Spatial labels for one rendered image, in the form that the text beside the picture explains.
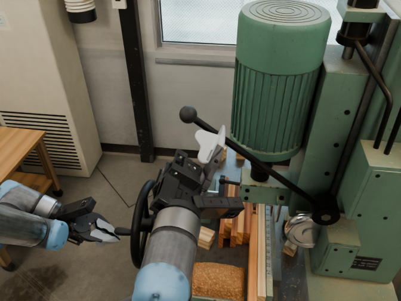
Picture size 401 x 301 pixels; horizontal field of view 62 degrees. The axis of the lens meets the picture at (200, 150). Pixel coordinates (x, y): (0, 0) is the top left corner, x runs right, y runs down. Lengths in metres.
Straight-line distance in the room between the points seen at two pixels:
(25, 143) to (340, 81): 1.79
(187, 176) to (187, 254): 0.14
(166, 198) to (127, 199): 1.80
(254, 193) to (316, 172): 0.19
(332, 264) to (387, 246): 0.19
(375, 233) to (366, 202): 0.23
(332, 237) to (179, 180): 0.39
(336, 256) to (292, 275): 0.26
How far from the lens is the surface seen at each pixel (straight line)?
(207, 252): 0.96
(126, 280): 1.99
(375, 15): 0.70
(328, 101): 0.72
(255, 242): 0.94
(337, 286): 1.10
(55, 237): 0.93
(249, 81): 0.69
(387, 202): 0.74
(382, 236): 0.97
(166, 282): 0.47
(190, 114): 0.63
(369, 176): 0.69
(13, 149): 2.13
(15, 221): 0.81
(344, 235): 0.83
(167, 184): 0.57
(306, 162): 0.80
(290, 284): 1.06
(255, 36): 0.64
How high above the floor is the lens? 1.70
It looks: 39 degrees down
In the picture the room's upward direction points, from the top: straight up
